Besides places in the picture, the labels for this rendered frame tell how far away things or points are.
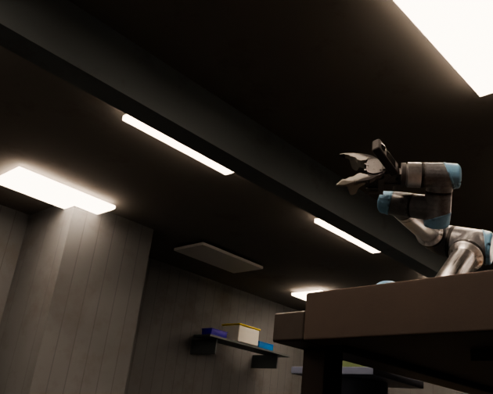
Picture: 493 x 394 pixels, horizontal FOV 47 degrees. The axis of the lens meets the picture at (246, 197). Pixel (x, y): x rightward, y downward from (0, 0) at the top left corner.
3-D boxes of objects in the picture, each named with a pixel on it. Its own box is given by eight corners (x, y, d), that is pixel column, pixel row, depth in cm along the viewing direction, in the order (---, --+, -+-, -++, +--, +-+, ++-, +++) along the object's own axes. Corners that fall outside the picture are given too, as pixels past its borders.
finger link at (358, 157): (339, 166, 181) (362, 178, 175) (339, 152, 177) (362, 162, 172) (345, 162, 183) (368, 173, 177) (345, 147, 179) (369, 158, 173)
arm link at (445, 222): (418, 221, 178) (419, 186, 176) (454, 226, 171) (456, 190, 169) (408, 226, 172) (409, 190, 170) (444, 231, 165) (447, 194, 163)
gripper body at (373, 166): (363, 195, 172) (404, 195, 170) (363, 172, 167) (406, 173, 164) (363, 178, 178) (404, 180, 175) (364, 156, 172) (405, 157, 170)
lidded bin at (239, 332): (240, 347, 946) (242, 330, 957) (259, 346, 919) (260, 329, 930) (219, 342, 914) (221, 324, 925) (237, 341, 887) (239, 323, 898)
